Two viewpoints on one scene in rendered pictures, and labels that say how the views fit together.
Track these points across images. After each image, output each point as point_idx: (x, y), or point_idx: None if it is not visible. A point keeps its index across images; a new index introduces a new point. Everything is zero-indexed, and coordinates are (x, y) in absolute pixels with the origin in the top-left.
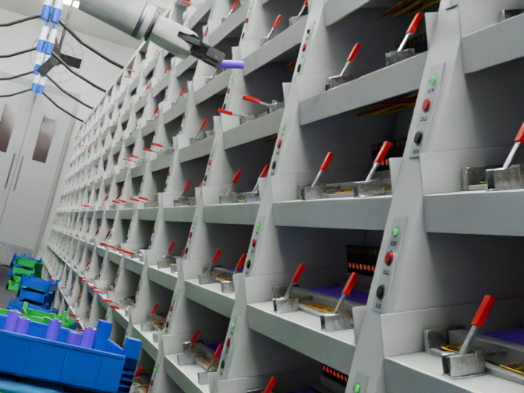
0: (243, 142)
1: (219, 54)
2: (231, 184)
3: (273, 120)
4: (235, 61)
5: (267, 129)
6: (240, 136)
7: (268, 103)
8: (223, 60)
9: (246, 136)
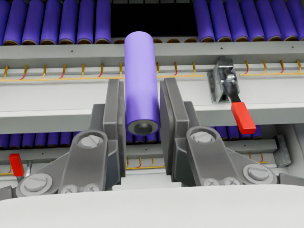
0: (31, 132)
1: (192, 102)
2: (19, 178)
3: (275, 114)
4: (151, 56)
5: (223, 121)
6: (2, 128)
7: (235, 89)
8: (153, 96)
9: (60, 127)
